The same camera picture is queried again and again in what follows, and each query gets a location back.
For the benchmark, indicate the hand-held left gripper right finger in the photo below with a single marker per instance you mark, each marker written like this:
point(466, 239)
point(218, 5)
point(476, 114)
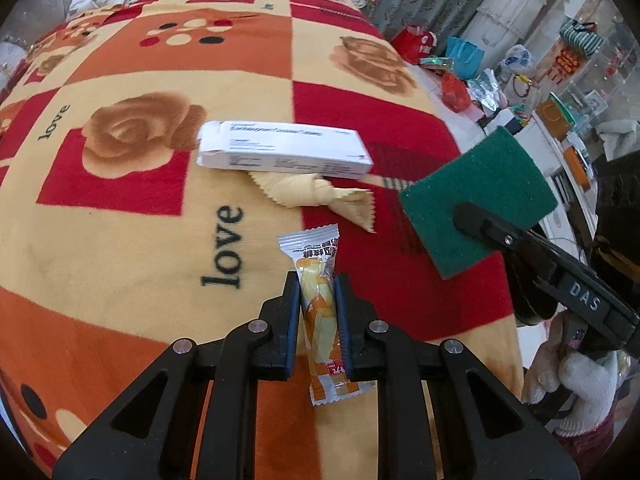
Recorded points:
point(344, 330)

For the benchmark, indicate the red orange printed blanket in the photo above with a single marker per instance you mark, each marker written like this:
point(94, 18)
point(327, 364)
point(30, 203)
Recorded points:
point(150, 260)

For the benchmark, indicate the red shopping bag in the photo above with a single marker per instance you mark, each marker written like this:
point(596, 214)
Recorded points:
point(415, 42)

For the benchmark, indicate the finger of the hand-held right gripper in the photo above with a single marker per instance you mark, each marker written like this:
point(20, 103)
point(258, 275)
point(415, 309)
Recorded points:
point(495, 232)

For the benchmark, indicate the striped tote bag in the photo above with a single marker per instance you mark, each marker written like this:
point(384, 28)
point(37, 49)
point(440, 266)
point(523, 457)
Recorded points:
point(582, 37)

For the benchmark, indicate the long white carton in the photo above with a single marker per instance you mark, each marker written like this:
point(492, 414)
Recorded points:
point(285, 150)

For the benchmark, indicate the orange box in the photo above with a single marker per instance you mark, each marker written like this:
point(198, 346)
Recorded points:
point(580, 165)

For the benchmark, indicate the yellow snack packet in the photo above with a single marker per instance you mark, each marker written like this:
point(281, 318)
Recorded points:
point(320, 305)

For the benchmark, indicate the brown paper bag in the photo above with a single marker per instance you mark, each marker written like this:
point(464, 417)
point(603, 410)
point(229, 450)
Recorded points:
point(552, 115)

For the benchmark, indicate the green scouring pad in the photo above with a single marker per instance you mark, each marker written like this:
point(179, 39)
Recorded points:
point(480, 180)

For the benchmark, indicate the knotted yellow cloth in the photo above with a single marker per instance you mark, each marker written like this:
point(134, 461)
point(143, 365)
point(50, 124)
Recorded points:
point(320, 192)

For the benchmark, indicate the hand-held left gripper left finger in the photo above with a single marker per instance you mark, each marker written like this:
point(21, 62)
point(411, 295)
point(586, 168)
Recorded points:
point(291, 330)

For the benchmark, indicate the dark navy bag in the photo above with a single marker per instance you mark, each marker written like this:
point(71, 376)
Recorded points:
point(507, 122)

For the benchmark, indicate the white tv cabinet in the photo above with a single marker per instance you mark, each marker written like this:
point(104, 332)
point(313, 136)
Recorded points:
point(560, 175)

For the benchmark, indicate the grey cloth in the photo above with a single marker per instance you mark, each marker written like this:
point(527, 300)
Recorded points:
point(620, 135)

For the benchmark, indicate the teal shopping bag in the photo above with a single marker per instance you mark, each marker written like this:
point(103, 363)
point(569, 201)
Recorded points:
point(465, 57)

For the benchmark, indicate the red hanging ornament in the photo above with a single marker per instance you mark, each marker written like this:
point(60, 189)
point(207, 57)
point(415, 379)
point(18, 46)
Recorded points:
point(565, 65)

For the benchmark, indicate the red plastic bag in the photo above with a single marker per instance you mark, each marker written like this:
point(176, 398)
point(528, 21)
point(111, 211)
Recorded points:
point(456, 92)

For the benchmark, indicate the clear acrylic shelf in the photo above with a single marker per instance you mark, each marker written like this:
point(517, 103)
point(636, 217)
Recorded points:
point(615, 35)

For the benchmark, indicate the white plastic bag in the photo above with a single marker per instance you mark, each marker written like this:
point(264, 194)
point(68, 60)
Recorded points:
point(516, 60)

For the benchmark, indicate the white lace cover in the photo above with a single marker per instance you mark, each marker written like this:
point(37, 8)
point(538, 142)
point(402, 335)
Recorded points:
point(515, 5)

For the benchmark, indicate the silver foil bag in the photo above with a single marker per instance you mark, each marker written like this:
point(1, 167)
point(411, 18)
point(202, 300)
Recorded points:
point(489, 90)

